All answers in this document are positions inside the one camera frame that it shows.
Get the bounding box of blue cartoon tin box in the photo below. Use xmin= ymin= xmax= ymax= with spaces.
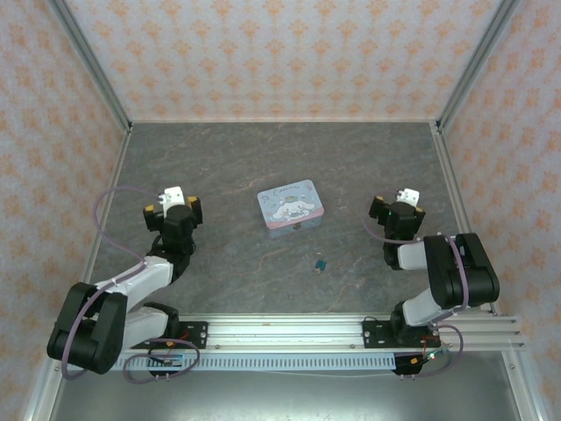
xmin=257 ymin=178 xmax=326 ymax=240

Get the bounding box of wide aluminium mounting rail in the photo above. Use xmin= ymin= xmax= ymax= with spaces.
xmin=117 ymin=313 xmax=527 ymax=353

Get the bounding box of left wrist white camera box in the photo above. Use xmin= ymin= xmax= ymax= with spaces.
xmin=157 ymin=185 xmax=185 ymax=208

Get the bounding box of grey metal sheet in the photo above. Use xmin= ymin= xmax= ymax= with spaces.
xmin=25 ymin=350 xmax=543 ymax=421

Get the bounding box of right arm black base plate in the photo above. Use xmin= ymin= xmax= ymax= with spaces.
xmin=362 ymin=318 xmax=439 ymax=350

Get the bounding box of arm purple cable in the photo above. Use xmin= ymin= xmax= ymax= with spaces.
xmin=60 ymin=186 xmax=201 ymax=386
xmin=362 ymin=192 xmax=472 ymax=379

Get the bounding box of small circuit board with wires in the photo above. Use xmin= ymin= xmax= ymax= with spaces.
xmin=148 ymin=353 xmax=183 ymax=368
xmin=409 ymin=350 xmax=440 ymax=367

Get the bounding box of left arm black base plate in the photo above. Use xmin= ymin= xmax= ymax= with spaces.
xmin=144 ymin=321 xmax=209 ymax=351

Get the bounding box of aluminium frame post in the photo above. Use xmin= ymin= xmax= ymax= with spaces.
xmin=46 ymin=0 xmax=133 ymax=132
xmin=437 ymin=0 xmax=522 ymax=132

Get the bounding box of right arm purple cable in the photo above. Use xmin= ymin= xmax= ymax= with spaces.
xmin=362 ymin=192 xmax=472 ymax=379

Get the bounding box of aluminium table edge rail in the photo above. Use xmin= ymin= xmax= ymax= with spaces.
xmin=81 ymin=122 xmax=135 ymax=286
xmin=431 ymin=122 xmax=501 ymax=316

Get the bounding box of white slotted cable duct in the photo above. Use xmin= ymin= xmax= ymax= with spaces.
xmin=111 ymin=353 xmax=398 ymax=372

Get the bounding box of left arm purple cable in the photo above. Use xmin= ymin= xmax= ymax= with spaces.
xmin=60 ymin=186 xmax=201 ymax=386

